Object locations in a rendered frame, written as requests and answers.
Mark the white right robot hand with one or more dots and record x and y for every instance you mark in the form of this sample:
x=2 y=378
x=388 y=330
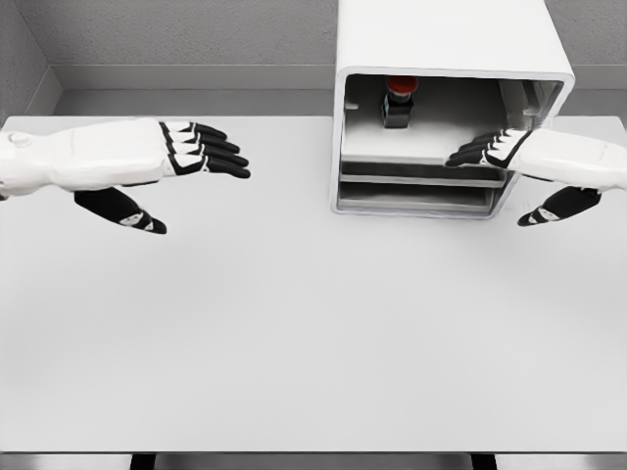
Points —
x=553 y=152

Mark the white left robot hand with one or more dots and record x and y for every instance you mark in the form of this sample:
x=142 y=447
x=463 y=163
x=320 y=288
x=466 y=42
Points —
x=117 y=152

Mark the white cabinet drawer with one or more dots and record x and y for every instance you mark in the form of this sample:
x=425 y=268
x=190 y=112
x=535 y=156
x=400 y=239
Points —
x=392 y=144
x=421 y=177
x=411 y=198

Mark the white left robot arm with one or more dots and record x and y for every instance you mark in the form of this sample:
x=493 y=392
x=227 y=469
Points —
x=24 y=159

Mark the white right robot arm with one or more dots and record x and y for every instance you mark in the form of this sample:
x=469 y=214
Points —
x=617 y=164

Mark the white tabletop storage cabinet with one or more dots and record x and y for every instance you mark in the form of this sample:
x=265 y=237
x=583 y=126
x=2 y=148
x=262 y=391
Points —
x=455 y=34

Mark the black red-button load switch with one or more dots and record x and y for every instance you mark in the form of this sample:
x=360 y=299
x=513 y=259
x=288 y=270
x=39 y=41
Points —
x=398 y=110

